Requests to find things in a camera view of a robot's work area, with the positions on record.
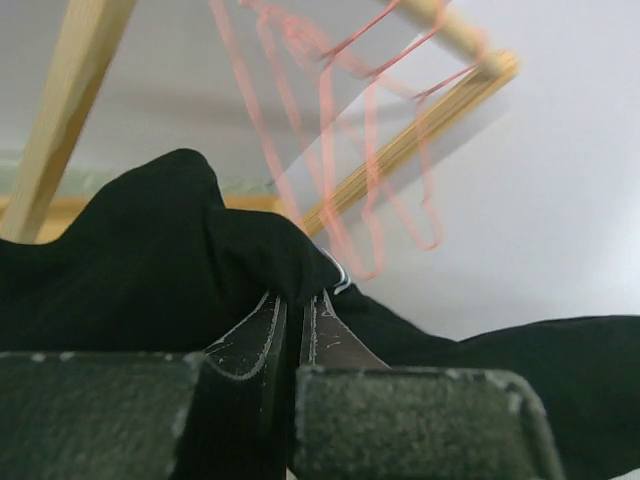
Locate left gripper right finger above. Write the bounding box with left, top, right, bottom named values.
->
left=299, top=291, right=389, bottom=370

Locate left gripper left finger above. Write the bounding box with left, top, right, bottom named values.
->
left=174, top=292, right=287, bottom=479

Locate pink wire hanger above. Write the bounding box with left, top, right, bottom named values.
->
left=209, top=0, right=384, bottom=281
left=254, top=0, right=446, bottom=252
left=279, top=0, right=494, bottom=106

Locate black t shirt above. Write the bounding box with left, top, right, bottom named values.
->
left=1, top=149, right=639, bottom=479

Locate wooden clothes rack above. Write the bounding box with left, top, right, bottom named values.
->
left=1, top=1, right=519, bottom=243

